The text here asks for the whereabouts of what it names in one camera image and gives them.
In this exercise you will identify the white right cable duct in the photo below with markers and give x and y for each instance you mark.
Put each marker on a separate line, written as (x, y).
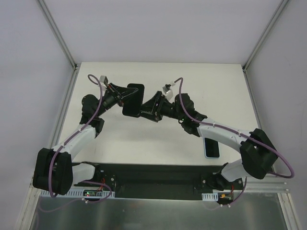
(210, 196)

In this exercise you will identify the white left cable duct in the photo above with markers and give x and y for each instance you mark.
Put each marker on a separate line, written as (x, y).
(90, 193)

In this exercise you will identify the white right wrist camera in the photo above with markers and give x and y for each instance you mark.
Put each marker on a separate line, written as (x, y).
(167, 91)

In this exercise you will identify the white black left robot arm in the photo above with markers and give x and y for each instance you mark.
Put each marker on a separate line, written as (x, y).
(54, 171)

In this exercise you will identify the right aluminium frame post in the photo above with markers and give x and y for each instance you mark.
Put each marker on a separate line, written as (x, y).
(266, 32)

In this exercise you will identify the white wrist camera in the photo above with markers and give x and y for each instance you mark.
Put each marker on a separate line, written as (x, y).
(103, 81)
(167, 91)

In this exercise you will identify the horizontal aluminium frame rail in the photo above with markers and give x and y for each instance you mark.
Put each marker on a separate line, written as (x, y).
(267, 187)

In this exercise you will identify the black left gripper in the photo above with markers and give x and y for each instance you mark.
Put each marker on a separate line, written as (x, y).
(116, 93)

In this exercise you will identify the left aluminium frame post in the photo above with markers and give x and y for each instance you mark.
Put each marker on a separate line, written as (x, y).
(57, 34)

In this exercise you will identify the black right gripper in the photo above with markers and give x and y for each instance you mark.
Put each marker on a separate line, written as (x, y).
(156, 106)

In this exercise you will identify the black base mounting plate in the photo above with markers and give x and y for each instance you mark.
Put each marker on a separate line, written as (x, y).
(144, 181)

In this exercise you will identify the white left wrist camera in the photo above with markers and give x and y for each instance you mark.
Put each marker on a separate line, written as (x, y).
(103, 81)

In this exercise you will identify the light blue cased phone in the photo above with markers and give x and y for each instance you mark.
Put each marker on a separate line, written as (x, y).
(211, 149)

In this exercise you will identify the white cable duct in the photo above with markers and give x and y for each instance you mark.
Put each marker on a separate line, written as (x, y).
(210, 196)
(90, 193)

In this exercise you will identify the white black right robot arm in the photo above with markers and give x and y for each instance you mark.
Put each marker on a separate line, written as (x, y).
(255, 148)

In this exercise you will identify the aluminium frame post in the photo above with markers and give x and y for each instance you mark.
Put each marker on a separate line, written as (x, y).
(266, 32)
(57, 34)

